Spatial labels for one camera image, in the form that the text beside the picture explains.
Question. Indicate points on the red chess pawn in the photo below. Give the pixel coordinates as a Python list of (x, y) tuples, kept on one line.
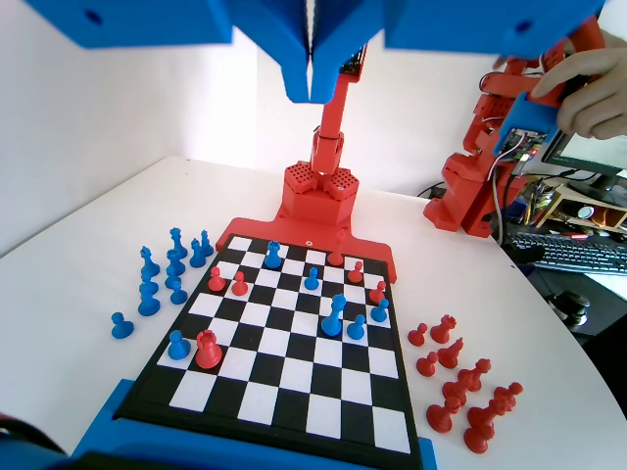
[(427, 366), (477, 439), (335, 258), (216, 281), (355, 274), (378, 294), (417, 337), (479, 372), (238, 285)]

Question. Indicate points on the blue chess king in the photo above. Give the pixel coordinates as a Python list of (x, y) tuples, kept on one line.
[(333, 318)]

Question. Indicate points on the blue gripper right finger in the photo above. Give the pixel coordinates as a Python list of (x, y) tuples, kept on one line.
[(338, 34)]

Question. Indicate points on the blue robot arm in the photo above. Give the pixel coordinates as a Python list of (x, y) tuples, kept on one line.
[(24, 457)]

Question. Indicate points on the red robot base plate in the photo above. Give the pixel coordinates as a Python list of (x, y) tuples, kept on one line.
[(255, 227)]

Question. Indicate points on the person's hand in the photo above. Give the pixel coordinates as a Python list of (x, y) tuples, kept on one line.
[(602, 98)]

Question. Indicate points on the red leader arm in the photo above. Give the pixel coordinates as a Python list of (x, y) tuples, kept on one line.
[(460, 196)]

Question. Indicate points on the red robot arm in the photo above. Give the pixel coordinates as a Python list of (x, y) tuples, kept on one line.
[(333, 127)]

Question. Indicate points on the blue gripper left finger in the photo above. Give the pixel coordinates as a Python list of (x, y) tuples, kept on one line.
[(289, 44)]

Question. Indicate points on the black keyboard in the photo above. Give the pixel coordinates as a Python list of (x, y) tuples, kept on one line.
[(578, 252)]

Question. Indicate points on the computer monitor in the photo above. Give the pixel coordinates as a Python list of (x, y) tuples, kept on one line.
[(588, 156)]

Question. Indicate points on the wooden desk organizer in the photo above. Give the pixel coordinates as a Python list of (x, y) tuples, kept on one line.
[(563, 201)]

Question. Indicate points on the black white chessboard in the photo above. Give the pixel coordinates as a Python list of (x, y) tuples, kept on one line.
[(294, 367)]

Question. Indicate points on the blue chess pawn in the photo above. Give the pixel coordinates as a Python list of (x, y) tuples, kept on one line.
[(177, 295), (178, 346), (172, 280), (121, 327), (311, 280), (379, 311), (356, 329)]

